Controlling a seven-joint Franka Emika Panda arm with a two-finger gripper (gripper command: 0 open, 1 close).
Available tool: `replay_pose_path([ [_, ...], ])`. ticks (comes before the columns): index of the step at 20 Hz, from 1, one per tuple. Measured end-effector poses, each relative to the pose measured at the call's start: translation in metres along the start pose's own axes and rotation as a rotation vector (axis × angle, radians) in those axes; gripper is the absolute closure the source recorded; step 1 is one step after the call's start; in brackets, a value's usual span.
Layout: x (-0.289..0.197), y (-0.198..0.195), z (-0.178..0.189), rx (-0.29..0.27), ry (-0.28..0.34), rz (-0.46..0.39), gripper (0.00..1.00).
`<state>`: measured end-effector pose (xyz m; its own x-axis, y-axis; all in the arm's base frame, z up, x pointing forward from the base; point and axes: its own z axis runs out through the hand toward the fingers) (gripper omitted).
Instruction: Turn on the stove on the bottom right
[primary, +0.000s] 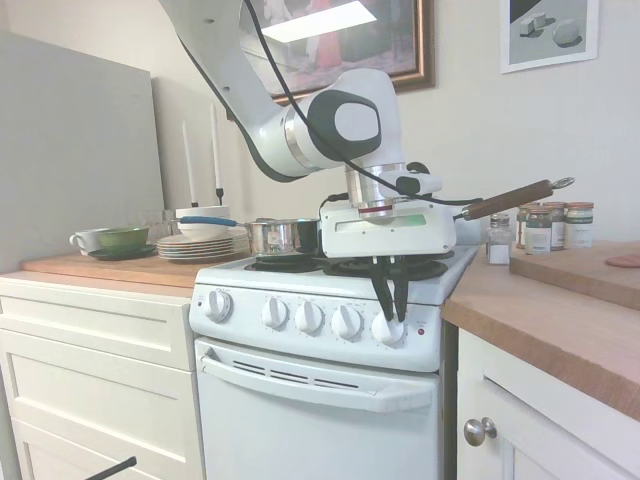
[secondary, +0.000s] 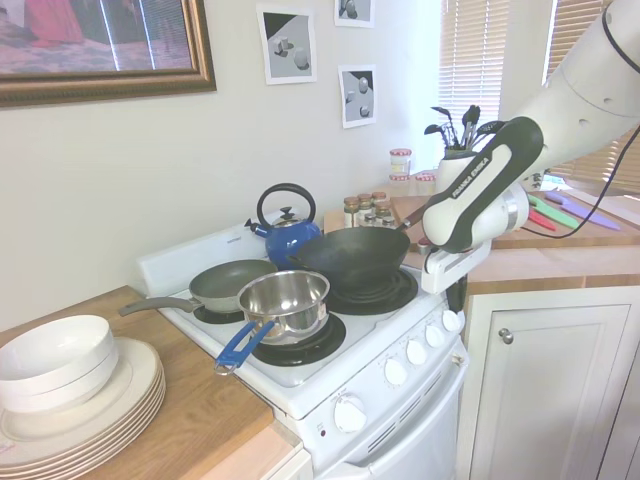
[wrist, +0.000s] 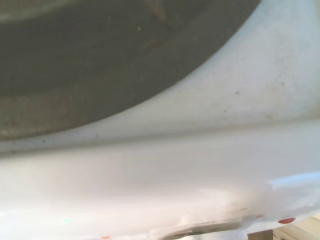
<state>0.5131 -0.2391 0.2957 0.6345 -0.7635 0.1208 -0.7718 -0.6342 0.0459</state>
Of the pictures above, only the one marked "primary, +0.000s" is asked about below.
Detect white plate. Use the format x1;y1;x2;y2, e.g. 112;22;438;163
160;249;248;262
157;239;251;250
158;244;250;256
156;232;251;245

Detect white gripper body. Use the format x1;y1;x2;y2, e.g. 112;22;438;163
319;199;458;260

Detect black electric coil burner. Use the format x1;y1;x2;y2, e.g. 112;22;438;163
323;255;450;280
243;253;329;274

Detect white drawer front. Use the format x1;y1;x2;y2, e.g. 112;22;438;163
8;416;207;480
0;294;196;373
0;328;204;469

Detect white bowl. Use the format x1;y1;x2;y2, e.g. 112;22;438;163
175;204;237;241

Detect large grey panel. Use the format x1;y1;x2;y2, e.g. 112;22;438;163
0;29;167;276

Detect white framed art print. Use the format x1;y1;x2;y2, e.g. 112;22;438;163
499;0;600;76

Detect clear drinking glass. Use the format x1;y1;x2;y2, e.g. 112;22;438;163
148;208;178;236

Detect steel pot with blue handle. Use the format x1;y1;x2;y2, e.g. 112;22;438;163
169;214;297;257

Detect painting in wooden frame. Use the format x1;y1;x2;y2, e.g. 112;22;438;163
238;0;437;106

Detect glass spice jar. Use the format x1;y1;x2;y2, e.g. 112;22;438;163
515;203;542;251
564;200;597;249
524;206;554;256
541;201;569;252

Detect wooden cutting board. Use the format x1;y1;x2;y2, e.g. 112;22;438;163
508;239;640;312

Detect green bowl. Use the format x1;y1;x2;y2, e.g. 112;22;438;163
95;225;152;252

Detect wooden pan handle with ring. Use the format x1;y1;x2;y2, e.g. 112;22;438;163
461;176;576;222

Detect glass salt shaker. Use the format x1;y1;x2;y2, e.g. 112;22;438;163
485;225;511;266

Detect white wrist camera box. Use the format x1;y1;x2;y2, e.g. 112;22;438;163
393;172;444;198

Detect white electric stove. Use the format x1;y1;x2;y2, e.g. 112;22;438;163
188;242;482;480

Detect white oven door with handle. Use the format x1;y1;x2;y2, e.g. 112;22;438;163
193;335;442;480

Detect white cup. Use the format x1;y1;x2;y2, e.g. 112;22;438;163
68;228;109;252

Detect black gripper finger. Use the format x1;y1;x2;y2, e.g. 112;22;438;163
392;255;411;322
370;255;395;322

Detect white taper candle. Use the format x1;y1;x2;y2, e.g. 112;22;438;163
209;101;223;190
180;119;198;204

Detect white drawer cabinet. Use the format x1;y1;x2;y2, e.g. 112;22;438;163
0;276;207;480

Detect short thin black cable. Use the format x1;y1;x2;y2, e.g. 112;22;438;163
319;192;354;222

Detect white oven temperature knob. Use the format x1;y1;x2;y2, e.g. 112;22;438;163
203;288;235;323

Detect metal cabinet knob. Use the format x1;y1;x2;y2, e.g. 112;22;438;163
463;415;500;448

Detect white burner control knob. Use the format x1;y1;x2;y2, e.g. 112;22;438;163
261;295;291;331
370;311;409;347
330;304;364;343
294;300;326;336

